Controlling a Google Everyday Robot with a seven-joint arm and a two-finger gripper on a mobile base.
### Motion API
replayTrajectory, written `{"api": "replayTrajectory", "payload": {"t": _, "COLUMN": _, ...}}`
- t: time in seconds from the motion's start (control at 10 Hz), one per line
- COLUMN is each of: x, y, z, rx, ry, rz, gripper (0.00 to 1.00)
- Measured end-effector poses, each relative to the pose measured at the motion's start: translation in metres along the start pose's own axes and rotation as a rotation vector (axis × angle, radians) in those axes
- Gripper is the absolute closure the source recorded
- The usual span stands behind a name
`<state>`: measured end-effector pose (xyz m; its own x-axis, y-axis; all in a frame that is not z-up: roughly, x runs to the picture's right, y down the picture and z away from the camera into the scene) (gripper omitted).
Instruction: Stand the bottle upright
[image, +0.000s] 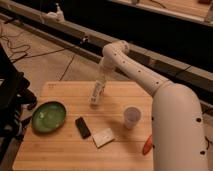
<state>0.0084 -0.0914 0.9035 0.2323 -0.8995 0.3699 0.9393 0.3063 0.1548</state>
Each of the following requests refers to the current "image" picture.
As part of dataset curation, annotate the metal rail beam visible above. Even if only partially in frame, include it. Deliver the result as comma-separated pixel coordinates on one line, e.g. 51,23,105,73
0,0,213,97

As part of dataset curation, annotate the white sponge block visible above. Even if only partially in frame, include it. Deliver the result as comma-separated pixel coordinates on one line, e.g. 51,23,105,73
93,128,115,148

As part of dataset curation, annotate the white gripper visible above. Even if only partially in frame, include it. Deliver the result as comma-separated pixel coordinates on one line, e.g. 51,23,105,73
98,58,114,84

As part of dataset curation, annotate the black floor cable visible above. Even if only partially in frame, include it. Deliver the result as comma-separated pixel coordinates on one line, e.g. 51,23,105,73
0,19,88,82

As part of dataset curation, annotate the white object on rail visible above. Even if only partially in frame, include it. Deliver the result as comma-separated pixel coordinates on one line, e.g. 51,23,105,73
45,4,65,22

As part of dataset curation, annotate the black rectangular block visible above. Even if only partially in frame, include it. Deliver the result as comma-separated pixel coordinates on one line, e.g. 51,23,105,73
75,117,91,139

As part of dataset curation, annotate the green bowl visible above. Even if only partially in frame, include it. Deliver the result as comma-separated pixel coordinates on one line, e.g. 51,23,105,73
32,101,66,133

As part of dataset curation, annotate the white bottle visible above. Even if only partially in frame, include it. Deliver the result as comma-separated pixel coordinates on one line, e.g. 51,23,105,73
89,81,105,105

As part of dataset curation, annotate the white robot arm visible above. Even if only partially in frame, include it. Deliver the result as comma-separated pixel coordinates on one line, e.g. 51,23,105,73
101,41,209,171

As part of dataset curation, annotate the black chair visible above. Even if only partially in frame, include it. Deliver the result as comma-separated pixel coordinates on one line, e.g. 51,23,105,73
0,44,37,163

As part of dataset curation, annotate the orange carrot toy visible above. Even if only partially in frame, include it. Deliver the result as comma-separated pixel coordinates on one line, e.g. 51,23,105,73
142,136,152,155

